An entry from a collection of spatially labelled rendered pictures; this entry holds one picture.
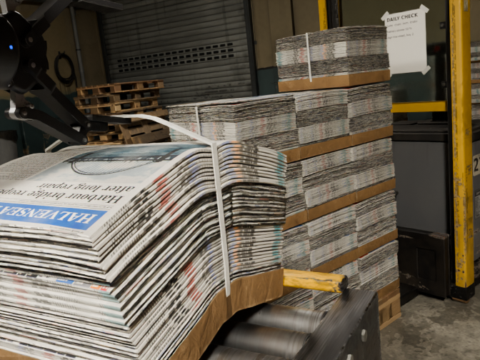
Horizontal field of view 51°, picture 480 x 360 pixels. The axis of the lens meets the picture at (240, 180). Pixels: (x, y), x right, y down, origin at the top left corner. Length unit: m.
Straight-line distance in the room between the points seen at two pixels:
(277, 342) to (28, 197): 0.35
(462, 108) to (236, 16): 6.95
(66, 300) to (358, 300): 0.41
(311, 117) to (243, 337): 1.23
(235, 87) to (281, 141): 7.32
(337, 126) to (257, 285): 1.28
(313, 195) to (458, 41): 0.94
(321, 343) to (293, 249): 1.15
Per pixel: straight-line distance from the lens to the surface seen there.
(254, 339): 0.69
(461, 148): 2.39
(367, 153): 2.10
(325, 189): 1.90
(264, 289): 0.74
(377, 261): 2.24
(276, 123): 1.69
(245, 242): 0.68
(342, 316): 0.72
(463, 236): 2.48
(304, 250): 1.84
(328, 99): 1.89
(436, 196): 2.66
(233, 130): 1.58
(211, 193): 0.60
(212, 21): 9.23
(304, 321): 0.73
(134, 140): 7.66
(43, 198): 0.55
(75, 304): 0.54
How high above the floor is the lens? 1.13
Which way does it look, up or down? 11 degrees down
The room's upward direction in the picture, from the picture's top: 6 degrees counter-clockwise
